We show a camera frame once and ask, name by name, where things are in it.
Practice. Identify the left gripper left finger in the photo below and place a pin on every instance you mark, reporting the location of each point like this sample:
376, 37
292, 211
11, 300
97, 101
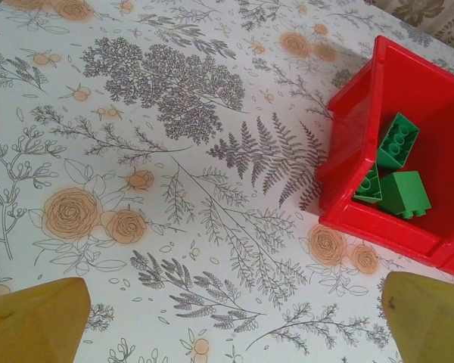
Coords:
34, 325

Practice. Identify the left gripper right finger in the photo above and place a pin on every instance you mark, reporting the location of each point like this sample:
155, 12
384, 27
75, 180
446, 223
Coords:
435, 325

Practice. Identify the small green lego brick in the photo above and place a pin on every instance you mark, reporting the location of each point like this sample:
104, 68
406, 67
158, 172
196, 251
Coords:
401, 191

